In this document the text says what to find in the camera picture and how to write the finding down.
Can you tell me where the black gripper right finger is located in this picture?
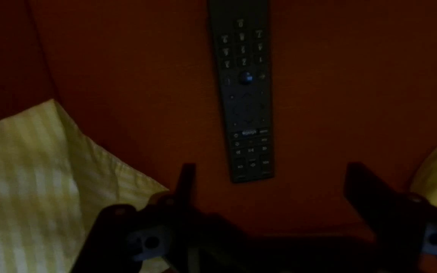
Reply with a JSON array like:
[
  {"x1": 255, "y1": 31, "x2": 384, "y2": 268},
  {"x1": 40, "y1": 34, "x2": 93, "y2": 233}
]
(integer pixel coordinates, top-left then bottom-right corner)
[{"x1": 342, "y1": 160, "x2": 437, "y2": 273}]

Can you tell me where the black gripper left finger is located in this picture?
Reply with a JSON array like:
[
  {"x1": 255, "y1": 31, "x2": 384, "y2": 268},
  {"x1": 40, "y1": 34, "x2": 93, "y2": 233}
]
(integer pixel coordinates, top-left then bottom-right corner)
[{"x1": 69, "y1": 162, "x2": 201, "y2": 273}]

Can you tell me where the yellow striped towel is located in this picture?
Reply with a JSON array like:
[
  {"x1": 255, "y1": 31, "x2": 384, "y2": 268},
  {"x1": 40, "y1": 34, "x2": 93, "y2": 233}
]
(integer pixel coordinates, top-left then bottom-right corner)
[{"x1": 0, "y1": 96, "x2": 172, "y2": 273}]

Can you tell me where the black remote control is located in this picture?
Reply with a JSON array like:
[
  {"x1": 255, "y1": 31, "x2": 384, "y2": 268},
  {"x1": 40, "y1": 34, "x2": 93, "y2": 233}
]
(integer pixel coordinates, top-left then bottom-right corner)
[{"x1": 207, "y1": 0, "x2": 277, "y2": 184}]

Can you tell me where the orange armchair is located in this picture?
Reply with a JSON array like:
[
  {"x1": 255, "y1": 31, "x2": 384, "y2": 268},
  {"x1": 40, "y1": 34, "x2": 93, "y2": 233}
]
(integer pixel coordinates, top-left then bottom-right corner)
[{"x1": 0, "y1": 0, "x2": 437, "y2": 273}]

